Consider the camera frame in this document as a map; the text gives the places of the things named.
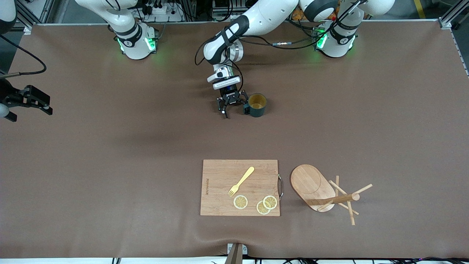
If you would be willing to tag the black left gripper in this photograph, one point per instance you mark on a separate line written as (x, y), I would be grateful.
(231, 96)

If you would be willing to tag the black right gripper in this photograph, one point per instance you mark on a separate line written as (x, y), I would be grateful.
(11, 97)

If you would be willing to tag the dark green cup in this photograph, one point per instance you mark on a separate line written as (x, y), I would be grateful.
(257, 108)

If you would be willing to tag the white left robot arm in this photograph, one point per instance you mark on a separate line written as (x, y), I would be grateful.
(263, 18)

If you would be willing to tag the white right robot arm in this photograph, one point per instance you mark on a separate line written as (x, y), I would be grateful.
(132, 36)

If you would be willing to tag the wooden cup rack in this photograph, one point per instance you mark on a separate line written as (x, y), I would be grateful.
(309, 183)

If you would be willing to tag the wooden cutting board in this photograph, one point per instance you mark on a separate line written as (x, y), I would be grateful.
(220, 176)

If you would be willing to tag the yellow plastic fork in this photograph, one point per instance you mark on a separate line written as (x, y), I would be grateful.
(243, 178)

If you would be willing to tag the black background electronics unit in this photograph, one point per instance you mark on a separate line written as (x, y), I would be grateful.
(227, 9)

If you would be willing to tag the lemon slice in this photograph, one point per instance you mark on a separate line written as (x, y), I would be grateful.
(240, 202)
(261, 209)
(270, 202)

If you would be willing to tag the bag of orange buns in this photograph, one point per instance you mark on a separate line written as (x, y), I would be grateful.
(298, 15)

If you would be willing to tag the white power strip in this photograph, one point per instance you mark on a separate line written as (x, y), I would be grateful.
(159, 9)

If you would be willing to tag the aluminium frame post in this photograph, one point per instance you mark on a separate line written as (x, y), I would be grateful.
(449, 22)
(28, 29)

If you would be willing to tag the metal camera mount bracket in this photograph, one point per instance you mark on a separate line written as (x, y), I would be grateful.
(236, 255)

